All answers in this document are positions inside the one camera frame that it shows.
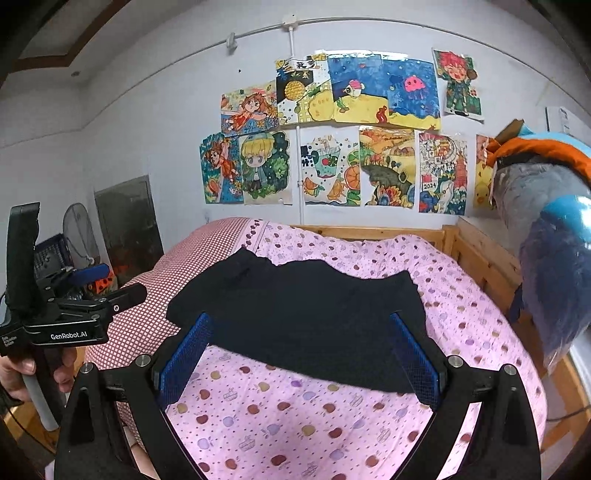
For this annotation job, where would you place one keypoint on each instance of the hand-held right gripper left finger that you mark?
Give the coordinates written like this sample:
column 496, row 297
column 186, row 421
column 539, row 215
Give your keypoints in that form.
column 184, row 360

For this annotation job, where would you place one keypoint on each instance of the landscape drawing with dark creature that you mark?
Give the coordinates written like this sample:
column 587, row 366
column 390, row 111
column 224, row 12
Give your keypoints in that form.
column 387, row 168

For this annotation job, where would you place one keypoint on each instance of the blond figure drawing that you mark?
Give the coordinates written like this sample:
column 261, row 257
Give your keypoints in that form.
column 265, row 168

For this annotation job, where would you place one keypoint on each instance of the lying orange-haired girl drawing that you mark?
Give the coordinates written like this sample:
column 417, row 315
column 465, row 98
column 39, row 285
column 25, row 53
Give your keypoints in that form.
column 249, row 108

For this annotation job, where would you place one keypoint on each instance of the grey bagged bundle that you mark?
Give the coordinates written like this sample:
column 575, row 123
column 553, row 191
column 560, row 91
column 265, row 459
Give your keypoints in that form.
column 531, row 194

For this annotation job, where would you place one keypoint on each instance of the yellow duck drawing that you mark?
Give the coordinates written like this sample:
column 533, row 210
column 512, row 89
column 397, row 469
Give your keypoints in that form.
column 482, row 184

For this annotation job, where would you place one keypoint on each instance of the orange cloth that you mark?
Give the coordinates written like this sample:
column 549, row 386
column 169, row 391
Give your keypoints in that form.
column 540, row 150

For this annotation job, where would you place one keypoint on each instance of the crowded city drawing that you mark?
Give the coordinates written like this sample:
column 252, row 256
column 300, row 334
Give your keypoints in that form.
column 442, row 173

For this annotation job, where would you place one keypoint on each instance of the pink apple-print bedsheet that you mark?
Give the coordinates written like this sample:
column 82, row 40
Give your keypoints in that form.
column 323, row 424

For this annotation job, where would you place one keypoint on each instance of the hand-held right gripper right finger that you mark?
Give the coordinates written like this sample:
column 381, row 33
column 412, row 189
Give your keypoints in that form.
column 415, row 360

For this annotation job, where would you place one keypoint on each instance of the black jacket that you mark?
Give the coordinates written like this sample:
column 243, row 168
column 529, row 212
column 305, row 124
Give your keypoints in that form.
column 300, row 314

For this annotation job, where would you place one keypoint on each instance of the person's left hand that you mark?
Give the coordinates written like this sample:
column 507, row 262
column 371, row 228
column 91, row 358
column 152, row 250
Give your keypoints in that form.
column 14, row 376

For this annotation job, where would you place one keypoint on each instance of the red-haired figure drawing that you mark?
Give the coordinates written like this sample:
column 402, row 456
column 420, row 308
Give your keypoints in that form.
column 457, row 83

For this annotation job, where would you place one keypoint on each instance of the floor fan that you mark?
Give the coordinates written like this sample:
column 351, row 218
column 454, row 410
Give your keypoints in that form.
column 81, row 235

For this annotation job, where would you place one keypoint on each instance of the red checked quilt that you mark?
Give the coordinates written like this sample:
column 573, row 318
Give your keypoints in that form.
column 152, row 286

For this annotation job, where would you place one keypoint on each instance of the dark leaning board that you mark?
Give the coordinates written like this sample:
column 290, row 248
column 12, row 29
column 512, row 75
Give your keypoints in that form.
column 129, row 226

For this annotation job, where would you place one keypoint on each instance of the flying orange-haired girl drawing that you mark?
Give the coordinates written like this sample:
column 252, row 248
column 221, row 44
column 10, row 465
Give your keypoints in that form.
column 221, row 170

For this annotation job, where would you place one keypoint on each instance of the drink cup and oranges drawing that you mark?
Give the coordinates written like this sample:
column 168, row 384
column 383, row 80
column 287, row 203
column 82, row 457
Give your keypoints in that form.
column 330, row 168

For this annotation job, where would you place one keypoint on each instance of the pineapple drawing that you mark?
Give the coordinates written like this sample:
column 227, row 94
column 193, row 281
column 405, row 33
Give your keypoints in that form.
column 302, row 92

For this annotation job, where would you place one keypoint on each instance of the wooden bed frame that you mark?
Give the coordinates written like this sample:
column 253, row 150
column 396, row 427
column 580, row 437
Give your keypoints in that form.
column 480, row 258

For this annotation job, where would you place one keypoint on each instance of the blue sea painting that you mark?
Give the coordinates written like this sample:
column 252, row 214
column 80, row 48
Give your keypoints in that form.
column 383, row 87

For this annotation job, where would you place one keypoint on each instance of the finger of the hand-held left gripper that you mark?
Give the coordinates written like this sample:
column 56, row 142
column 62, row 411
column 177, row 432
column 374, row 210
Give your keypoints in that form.
column 87, row 273
column 124, row 295

